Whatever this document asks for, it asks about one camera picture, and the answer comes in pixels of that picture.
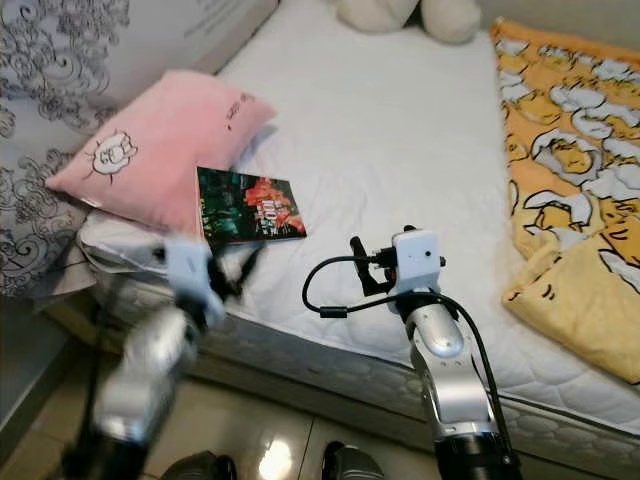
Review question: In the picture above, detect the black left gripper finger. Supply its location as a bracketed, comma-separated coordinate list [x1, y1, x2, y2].
[234, 246, 267, 291]

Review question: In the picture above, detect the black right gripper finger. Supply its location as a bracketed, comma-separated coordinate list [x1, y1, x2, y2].
[349, 237, 376, 297]

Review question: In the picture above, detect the dark book with red print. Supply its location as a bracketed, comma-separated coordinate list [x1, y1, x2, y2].
[196, 166, 307, 244]

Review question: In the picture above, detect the pink bunny pillow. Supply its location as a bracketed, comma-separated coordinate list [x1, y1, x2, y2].
[45, 70, 277, 239]

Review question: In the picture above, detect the yellow cartoon egg blanket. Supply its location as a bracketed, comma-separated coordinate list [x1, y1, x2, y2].
[490, 18, 640, 386]

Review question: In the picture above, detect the grey quilted mattress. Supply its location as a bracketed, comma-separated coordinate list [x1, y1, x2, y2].
[85, 260, 640, 471]

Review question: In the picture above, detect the white quilted mattress pad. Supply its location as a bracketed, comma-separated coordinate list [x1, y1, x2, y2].
[80, 0, 640, 406]

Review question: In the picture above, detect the dark grey robot left leg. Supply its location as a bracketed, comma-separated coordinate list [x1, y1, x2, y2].
[160, 450, 241, 480]

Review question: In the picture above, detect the dark grey robot leg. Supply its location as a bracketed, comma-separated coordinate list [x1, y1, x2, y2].
[160, 450, 241, 480]
[320, 440, 401, 480]

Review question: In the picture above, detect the dark grey robot right leg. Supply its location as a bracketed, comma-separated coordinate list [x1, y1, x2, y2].
[320, 440, 401, 480]

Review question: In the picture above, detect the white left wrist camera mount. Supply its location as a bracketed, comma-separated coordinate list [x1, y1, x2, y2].
[165, 238, 226, 326]

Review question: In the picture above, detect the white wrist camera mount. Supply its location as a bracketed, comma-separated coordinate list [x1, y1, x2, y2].
[165, 238, 226, 326]
[392, 228, 446, 301]

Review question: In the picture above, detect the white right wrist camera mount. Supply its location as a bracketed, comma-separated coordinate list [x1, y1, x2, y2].
[392, 228, 446, 301]

